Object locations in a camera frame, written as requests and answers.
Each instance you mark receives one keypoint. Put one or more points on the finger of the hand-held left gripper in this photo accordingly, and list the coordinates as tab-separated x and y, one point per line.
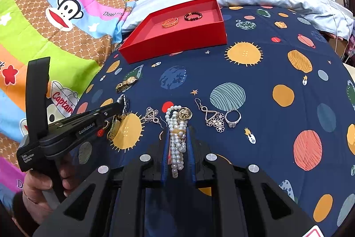
108	109
104	126

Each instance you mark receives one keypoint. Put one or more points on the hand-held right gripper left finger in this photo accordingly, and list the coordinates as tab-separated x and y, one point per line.
165	153

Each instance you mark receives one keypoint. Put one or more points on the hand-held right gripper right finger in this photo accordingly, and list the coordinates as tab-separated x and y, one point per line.
191	153

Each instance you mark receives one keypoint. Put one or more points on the silver wristwatch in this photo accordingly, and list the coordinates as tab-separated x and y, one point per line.
114	128

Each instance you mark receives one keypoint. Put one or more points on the gold wristwatch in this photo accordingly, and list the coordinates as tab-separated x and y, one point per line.
128	82

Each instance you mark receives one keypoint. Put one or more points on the round gold brooch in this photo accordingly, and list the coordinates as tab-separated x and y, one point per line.
184	114

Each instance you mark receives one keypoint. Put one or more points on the silver triangle drop earring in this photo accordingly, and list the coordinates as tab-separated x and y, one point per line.
151	114

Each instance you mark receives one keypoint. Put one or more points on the silver flower drop earring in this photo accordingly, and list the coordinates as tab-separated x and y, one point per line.
215	119

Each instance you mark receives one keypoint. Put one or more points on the red cardboard box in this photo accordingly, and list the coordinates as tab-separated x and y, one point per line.
177	31

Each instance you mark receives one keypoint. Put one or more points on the person's left hand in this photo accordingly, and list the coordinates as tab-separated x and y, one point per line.
34	192

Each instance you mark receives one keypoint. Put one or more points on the colourful monkey print blanket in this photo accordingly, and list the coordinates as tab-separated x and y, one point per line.
55	31

